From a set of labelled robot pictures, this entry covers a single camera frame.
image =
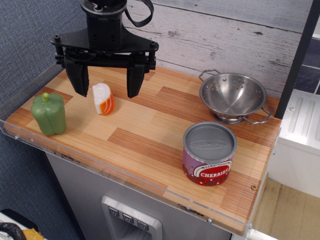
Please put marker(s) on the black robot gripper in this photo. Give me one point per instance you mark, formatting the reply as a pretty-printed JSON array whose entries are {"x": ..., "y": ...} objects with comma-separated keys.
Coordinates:
[{"x": 105, "y": 42}]

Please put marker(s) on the cherries tin can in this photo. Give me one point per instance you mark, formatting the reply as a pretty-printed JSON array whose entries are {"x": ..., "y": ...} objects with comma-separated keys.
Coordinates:
[{"x": 208, "y": 151}]

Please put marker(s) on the steel colander pot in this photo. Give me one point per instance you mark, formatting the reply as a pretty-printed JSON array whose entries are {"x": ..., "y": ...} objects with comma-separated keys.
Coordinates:
[{"x": 232, "y": 97}]

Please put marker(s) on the white orange toy food slice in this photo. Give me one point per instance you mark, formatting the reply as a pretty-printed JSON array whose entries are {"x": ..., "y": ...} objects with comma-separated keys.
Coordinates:
[{"x": 103, "y": 98}]

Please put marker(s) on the green toy bell pepper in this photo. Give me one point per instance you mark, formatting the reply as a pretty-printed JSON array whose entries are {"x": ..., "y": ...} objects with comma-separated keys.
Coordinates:
[{"x": 49, "y": 112}]

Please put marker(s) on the clear acrylic table guard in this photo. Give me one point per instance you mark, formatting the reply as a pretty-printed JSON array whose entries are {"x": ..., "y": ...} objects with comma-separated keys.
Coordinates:
[{"x": 141, "y": 142}]

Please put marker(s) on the silver toy fridge cabinet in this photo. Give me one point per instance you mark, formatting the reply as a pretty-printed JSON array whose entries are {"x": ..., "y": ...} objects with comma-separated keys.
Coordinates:
[{"x": 110, "y": 208}]

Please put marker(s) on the yellow cloth piece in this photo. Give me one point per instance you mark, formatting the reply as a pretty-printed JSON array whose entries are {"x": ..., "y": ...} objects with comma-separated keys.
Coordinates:
[{"x": 32, "y": 234}]

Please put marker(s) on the white toy sink counter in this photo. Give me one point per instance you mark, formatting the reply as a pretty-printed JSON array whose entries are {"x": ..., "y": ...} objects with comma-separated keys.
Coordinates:
[{"x": 295, "y": 160}]

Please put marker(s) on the black vertical frame post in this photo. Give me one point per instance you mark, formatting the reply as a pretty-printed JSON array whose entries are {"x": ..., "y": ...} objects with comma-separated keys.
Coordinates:
[{"x": 299, "y": 57}]

